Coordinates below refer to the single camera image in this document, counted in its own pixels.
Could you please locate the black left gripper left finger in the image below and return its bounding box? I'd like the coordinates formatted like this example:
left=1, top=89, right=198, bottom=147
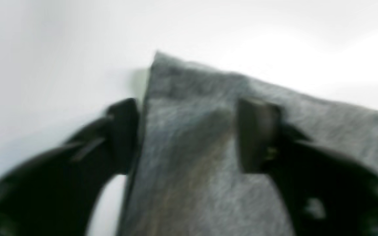
left=0, top=98, right=139, bottom=236

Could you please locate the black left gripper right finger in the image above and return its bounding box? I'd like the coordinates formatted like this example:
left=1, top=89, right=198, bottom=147
left=237, top=98, right=378, bottom=236

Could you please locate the grey T-shirt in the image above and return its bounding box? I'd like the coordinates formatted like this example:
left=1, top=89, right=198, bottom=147
left=117, top=52, right=378, bottom=236

